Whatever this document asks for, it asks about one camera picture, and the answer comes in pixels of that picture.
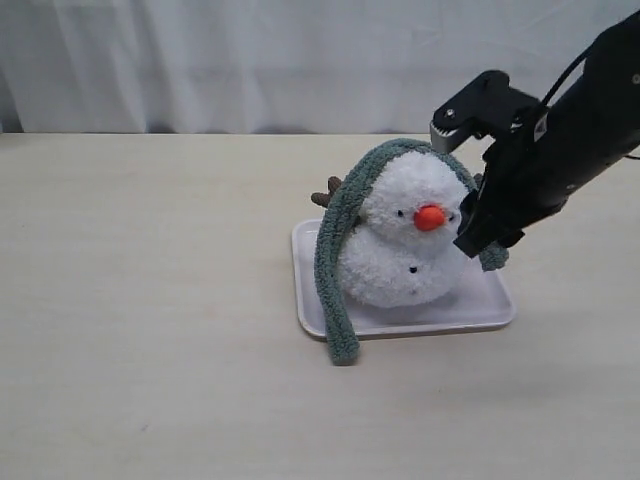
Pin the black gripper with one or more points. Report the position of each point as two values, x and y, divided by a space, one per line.
528 180

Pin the white plush snowman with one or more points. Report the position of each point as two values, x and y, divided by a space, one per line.
405 240

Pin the green fuzzy scarf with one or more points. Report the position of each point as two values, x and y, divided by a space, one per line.
340 240

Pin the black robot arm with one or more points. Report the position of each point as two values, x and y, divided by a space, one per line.
607 89

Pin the white square tray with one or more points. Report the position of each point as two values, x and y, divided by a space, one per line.
481 302

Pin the white curtain backdrop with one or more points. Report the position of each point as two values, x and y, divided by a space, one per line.
249 67

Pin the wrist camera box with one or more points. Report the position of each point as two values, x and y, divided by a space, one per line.
487 106

